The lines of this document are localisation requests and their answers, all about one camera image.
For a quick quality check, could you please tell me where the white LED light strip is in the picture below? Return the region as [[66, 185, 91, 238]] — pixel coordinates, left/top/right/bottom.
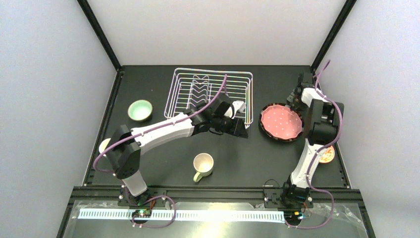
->
[[74, 208, 285, 223]]

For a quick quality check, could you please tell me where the black frame post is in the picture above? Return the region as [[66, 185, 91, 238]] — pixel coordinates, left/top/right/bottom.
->
[[77, 0, 121, 71], [311, 0, 357, 72]]

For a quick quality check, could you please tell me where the dark striped plate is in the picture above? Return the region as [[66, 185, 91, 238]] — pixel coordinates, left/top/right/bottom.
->
[[259, 103, 306, 143]]

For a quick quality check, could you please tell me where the cream mug green handle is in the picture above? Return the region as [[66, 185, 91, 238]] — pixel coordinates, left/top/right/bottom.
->
[[193, 153, 214, 182]]

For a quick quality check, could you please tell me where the orange floral bowl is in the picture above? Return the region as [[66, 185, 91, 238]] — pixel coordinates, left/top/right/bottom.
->
[[319, 146, 335, 164]]

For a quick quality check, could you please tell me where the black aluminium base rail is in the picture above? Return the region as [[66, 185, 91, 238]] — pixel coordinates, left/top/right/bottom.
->
[[57, 184, 376, 238]]

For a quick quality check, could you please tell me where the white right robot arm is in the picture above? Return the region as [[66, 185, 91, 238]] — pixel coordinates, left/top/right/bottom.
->
[[281, 73, 344, 207]]

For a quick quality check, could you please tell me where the black left frame post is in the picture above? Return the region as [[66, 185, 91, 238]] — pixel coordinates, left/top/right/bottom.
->
[[77, 0, 121, 71]]

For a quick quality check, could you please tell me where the white mug blue handle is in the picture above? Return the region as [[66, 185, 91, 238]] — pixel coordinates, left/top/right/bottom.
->
[[98, 138, 111, 154]]

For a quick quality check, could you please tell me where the green celadon bowl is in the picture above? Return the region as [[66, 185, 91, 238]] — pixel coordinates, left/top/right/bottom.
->
[[127, 100, 153, 121]]

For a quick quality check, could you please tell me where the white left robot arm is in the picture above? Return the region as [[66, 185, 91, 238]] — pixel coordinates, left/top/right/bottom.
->
[[102, 93, 248, 197]]

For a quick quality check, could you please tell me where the black right frame post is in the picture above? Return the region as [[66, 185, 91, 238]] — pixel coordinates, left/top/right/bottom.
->
[[311, 0, 357, 72]]

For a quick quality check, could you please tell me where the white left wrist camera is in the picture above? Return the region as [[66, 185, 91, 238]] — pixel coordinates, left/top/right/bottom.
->
[[232, 101, 246, 117]]

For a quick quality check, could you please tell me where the white wire dish rack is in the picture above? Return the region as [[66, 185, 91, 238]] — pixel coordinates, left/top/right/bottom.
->
[[164, 67, 253, 128]]

